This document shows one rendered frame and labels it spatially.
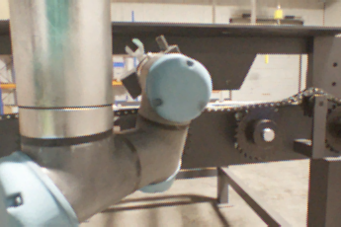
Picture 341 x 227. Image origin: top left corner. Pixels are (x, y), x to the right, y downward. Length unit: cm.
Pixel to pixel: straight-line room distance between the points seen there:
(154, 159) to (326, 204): 75
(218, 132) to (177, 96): 42
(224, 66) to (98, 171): 53
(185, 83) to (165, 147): 9
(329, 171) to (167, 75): 73
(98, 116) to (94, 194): 7
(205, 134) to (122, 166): 43
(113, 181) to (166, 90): 10
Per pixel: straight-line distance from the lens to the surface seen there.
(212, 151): 62
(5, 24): 62
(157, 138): 24
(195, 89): 21
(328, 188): 87
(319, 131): 71
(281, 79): 1210
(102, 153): 17
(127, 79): 37
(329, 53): 83
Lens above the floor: 98
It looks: 6 degrees down
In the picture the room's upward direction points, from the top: 2 degrees counter-clockwise
